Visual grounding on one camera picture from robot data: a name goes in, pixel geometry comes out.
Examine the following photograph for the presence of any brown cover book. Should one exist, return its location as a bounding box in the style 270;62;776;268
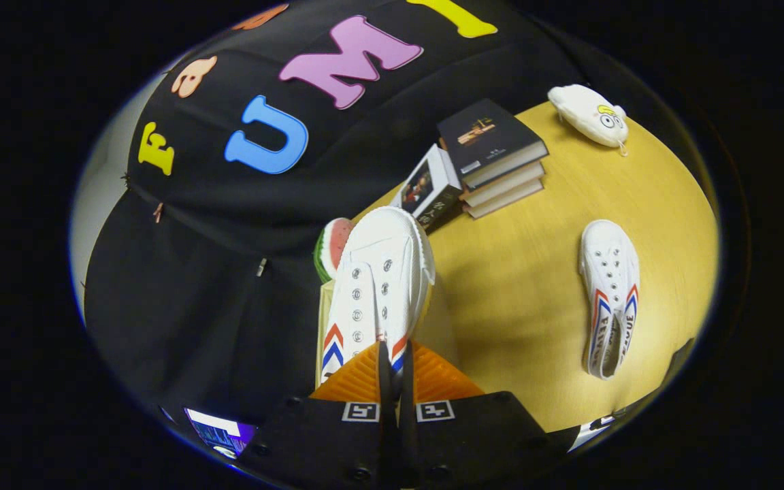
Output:
459;162;545;208
463;178;545;220

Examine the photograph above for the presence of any white portrait cover book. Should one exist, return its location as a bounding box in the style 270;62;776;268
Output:
390;144;463;232

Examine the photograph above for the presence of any watermelon slice plush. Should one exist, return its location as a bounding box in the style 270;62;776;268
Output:
313;218;355;284

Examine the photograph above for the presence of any white plush pouch with eyes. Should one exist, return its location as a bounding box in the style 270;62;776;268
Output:
547;84;630;157

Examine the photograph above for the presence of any black cover book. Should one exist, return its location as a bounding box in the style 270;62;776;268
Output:
437;99;549;190

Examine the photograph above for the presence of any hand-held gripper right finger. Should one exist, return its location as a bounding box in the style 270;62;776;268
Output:
399;340;570;490

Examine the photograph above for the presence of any computer monitor screen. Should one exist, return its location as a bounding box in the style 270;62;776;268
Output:
184;407;258;460

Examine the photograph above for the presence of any black backdrop cloth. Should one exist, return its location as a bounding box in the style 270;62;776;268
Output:
82;0;590;443

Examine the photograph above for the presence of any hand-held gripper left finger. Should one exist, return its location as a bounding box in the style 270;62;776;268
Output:
237;340;396;490

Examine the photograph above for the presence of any white canvas shoe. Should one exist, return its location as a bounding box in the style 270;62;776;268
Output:
321;206;436;385
578;219;640;380

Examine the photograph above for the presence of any beige fabric storage box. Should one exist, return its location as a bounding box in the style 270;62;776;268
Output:
315;279;461;390

